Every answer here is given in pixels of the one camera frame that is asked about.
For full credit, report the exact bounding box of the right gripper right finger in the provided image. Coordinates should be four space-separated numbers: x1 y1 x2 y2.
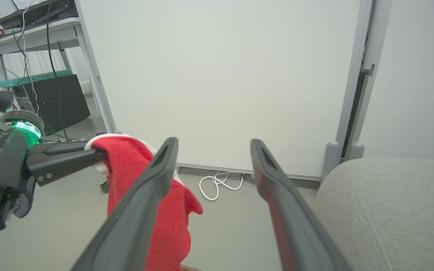
250 139 354 271

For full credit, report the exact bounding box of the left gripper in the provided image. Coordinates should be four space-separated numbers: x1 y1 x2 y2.
0 109 109 232

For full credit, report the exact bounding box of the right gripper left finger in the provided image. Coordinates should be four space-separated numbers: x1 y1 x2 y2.
70 137 179 271

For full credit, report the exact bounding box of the red fleece garment white trim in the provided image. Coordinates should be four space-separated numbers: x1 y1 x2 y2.
85 133 203 271

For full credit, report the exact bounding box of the black computer case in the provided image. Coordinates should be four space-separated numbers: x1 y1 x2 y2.
12 74 91 134

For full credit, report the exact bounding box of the grey partition foot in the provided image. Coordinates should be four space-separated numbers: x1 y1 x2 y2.
322 141 341 181
347 142 365 161

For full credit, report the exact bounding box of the teal flat box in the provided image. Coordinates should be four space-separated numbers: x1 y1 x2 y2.
0 70 73 88

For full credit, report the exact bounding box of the grey fabric sofa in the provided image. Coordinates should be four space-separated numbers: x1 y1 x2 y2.
313 157 434 271

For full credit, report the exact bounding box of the grey metal desk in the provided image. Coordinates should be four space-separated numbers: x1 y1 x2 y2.
0 17 102 113

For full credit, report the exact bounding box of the black flat device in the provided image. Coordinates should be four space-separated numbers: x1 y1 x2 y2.
0 0 79 30

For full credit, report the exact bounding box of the large white partition board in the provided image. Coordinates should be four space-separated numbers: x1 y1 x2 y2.
75 0 373 182

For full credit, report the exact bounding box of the narrow white partition board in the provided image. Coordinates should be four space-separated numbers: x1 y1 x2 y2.
347 0 434 162

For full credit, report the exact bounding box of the white coiled cable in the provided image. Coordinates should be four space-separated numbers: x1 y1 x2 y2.
199 171 245 201

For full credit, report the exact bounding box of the black thin cable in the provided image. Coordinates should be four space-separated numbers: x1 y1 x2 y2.
46 0 70 143

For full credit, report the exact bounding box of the white thin cable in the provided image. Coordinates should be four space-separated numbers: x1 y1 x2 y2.
12 0 40 113

